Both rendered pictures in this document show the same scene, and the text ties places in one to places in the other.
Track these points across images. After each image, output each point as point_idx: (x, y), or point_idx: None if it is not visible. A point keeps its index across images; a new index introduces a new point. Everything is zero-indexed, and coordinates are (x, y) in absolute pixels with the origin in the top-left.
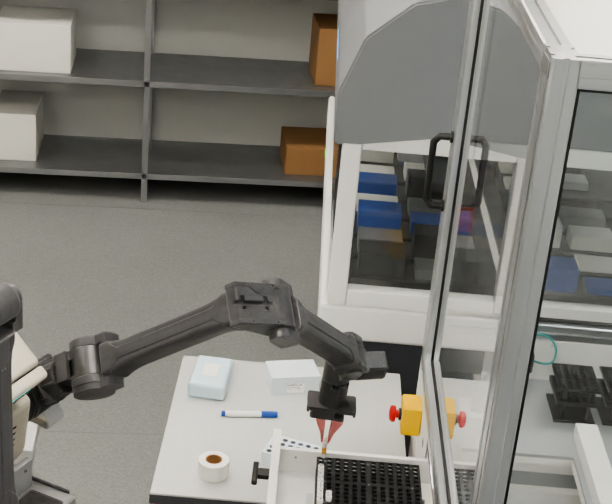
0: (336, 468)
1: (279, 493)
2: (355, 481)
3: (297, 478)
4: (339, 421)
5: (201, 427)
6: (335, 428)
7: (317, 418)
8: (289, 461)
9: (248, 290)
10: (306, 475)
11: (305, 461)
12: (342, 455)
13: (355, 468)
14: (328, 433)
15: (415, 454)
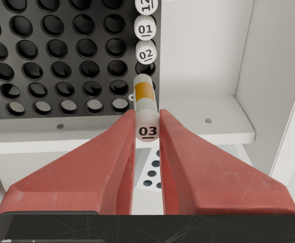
0: (94, 73)
1: (244, 6)
2: (15, 8)
3: (193, 76)
4: (31, 216)
5: None
6: (87, 155)
7: None
8: (219, 112)
9: None
10: (171, 90)
11: (181, 115)
12: (86, 136)
13: (31, 78)
14: (135, 158)
15: None
